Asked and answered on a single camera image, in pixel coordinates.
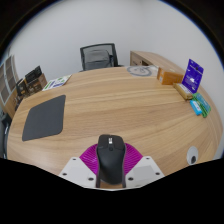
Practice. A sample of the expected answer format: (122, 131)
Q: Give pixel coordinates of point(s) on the wooden side cabinet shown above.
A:
(156, 60)

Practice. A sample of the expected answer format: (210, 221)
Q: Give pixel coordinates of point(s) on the orange-brown box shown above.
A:
(170, 76)

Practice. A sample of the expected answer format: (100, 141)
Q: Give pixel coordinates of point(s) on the round grey disc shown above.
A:
(139, 71)

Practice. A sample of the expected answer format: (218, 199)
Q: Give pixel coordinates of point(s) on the purple standing card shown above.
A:
(193, 76)

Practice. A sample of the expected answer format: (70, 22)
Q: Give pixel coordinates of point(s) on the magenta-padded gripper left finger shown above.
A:
(78, 170)

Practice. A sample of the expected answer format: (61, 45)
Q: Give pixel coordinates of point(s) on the white green printed leaflet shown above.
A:
(56, 82)

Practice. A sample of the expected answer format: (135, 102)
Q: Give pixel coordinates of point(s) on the small tan box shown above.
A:
(183, 91)

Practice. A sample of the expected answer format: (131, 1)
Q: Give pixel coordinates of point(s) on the wooden glass-door shelf unit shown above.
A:
(7, 85)

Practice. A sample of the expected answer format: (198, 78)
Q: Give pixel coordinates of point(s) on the small blue pack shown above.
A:
(196, 107)

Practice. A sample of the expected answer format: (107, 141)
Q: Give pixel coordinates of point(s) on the green pack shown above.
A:
(203, 105)

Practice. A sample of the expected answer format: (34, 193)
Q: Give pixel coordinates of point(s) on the black mesh office chair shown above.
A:
(97, 57)

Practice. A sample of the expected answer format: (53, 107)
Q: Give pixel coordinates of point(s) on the black computer mouse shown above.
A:
(110, 160)

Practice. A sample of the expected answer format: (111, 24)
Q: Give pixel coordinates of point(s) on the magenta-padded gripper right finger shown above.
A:
(143, 170)

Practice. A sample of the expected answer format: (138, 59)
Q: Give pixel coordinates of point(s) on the large dark cardboard box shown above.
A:
(36, 81)

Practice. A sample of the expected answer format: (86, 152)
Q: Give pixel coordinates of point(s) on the dark grey mouse pad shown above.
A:
(44, 117)

